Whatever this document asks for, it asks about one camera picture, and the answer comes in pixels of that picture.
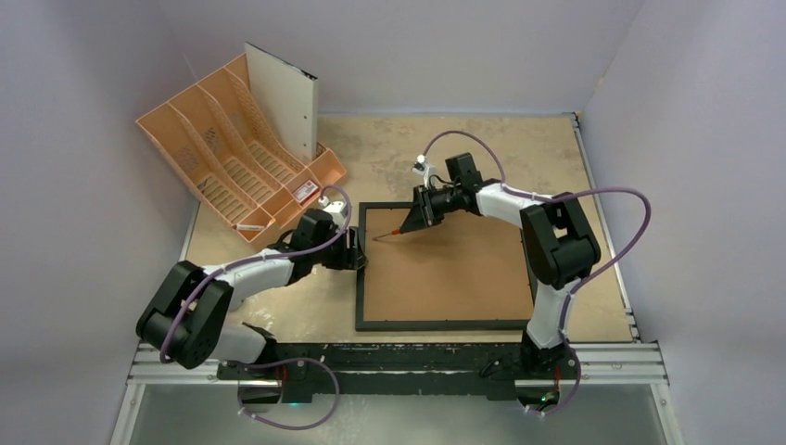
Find black sunflower photo frame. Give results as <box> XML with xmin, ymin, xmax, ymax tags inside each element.
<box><xmin>355</xmin><ymin>202</ymin><xmax>534</xmax><ymax>332</ymax></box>

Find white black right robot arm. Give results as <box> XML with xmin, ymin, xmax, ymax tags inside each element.
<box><xmin>394</xmin><ymin>153</ymin><xmax>601</xmax><ymax>377</ymax></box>

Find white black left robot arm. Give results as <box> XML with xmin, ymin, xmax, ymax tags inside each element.
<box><xmin>135</xmin><ymin>209</ymin><xmax>367</xmax><ymax>379</ymax></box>

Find small red white box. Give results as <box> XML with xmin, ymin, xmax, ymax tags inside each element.
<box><xmin>293</xmin><ymin>180</ymin><xmax>320</xmax><ymax>204</ymax></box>

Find red white marker pen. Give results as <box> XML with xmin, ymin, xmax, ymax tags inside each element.
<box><xmin>235</xmin><ymin>223</ymin><xmax>266</xmax><ymax>232</ymax></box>

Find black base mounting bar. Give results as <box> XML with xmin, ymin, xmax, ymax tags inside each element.
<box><xmin>218</xmin><ymin>342</ymin><xmax>579</xmax><ymax>404</ymax></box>

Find white binder board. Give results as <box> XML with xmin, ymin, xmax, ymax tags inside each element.
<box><xmin>244</xmin><ymin>42</ymin><xmax>319</xmax><ymax>164</ymax></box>

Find peach plastic file organizer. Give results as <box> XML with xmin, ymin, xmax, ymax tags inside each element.
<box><xmin>136</xmin><ymin>55</ymin><xmax>347</xmax><ymax>249</ymax></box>

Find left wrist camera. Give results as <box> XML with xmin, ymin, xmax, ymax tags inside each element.
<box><xmin>318</xmin><ymin>197</ymin><xmax>351</xmax><ymax>228</ymax></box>

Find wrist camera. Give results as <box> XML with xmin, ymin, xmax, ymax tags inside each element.
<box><xmin>318</xmin><ymin>197</ymin><xmax>351</xmax><ymax>228</ymax></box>
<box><xmin>412</xmin><ymin>154</ymin><xmax>437</xmax><ymax>188</ymax></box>

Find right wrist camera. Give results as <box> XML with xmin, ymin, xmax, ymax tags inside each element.
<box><xmin>412</xmin><ymin>154</ymin><xmax>437</xmax><ymax>188</ymax></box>

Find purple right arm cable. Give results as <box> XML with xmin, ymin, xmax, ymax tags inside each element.
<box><xmin>422</xmin><ymin>130</ymin><xmax>653</xmax><ymax>417</ymax></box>

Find aluminium rail frame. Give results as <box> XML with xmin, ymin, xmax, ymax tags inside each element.
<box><xmin>110</xmin><ymin>112</ymin><xmax>686</xmax><ymax>445</ymax></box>

